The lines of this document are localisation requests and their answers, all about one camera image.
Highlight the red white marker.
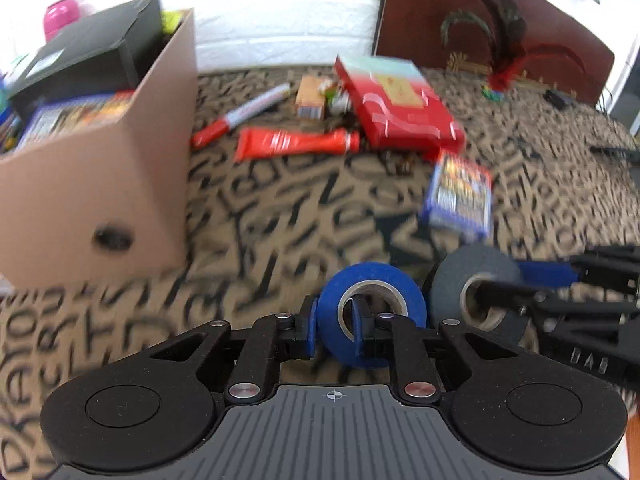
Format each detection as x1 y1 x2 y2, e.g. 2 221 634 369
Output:
190 84 291 151

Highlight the blue card box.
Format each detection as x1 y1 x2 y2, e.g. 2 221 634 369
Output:
420 151 492 240

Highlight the card box inside carton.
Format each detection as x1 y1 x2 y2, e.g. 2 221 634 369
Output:
15 90 134 151

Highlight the grey tape roll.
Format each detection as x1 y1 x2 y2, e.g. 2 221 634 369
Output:
427 244 528 344

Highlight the red gift box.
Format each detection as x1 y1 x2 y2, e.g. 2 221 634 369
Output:
334 54 466 157

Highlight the green yellow item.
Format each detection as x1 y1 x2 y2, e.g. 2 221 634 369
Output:
160 10 183 36

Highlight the blue tape roll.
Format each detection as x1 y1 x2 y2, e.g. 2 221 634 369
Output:
316 262 427 368

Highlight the black box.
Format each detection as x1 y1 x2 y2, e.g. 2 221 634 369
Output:
9 0 163 118

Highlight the snack bag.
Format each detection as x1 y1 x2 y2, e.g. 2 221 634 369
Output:
318 79 352 116

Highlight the pink bottle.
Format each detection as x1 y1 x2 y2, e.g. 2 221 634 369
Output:
43 0 80 42

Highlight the small orange carton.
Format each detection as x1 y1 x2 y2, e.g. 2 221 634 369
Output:
294 75 326 120

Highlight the feather shuttlecock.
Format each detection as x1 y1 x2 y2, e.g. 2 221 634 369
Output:
440 0 586 101

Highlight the red tube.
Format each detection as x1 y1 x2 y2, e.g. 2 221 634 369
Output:
234 127 360 162

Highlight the brown cardboard box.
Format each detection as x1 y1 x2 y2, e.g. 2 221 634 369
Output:
1 10 198 288

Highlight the dark red wooden board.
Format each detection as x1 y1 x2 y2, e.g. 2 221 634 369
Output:
373 0 614 105

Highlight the black remote control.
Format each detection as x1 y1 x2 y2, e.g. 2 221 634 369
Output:
589 146 640 166

